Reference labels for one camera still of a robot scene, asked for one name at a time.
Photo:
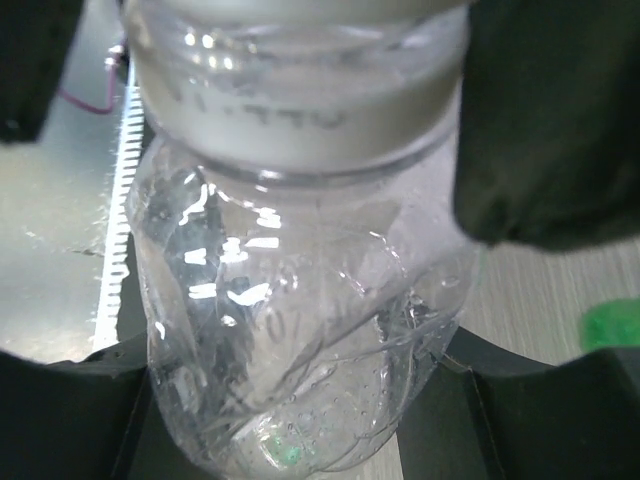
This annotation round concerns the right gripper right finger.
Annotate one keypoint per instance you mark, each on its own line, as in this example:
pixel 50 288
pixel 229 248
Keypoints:
pixel 487 413

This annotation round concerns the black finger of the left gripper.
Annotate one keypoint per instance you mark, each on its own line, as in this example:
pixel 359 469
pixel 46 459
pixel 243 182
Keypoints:
pixel 549 131

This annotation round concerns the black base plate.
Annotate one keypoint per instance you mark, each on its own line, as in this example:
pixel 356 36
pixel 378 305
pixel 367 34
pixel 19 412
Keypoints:
pixel 131 319

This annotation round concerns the clear plastic bottle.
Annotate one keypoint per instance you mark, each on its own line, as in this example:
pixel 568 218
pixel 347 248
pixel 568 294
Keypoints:
pixel 288 312

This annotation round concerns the green bottle cap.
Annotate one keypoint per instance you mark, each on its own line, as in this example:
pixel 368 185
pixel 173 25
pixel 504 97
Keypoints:
pixel 613 323

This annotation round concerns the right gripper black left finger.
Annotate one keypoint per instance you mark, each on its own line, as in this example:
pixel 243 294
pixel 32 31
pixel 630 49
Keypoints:
pixel 94 419

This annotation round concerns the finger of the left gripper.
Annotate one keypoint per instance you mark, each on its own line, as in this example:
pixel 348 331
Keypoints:
pixel 36 36

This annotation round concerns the white bottle cap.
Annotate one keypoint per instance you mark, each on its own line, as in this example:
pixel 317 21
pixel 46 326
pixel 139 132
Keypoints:
pixel 300 86

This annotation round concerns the white cable duct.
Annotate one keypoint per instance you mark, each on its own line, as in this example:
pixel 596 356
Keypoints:
pixel 115 246

